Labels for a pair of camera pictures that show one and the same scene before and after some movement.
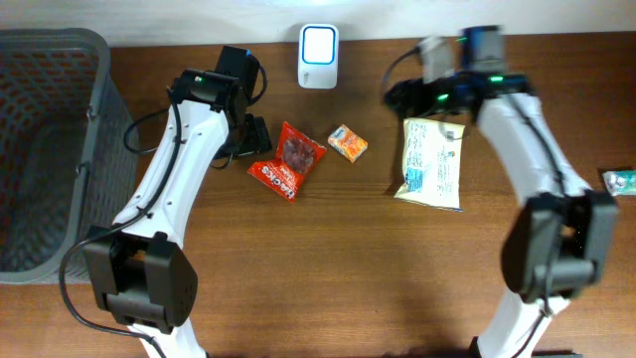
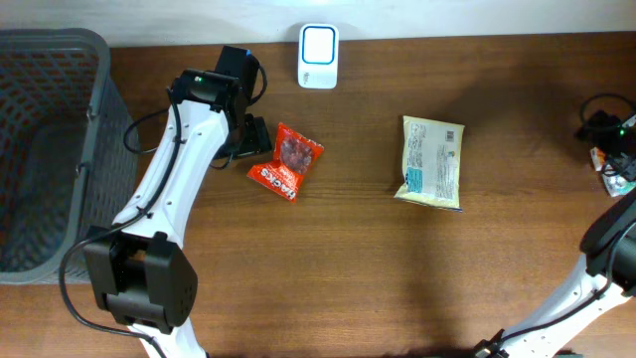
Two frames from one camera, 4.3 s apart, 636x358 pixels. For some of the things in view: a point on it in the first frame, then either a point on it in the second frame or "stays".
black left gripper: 257,138 stays
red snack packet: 296,155 stays
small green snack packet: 620,183 stays
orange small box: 350,144 to 598,157
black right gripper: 419,91 to 604,132
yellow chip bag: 431,153 stays
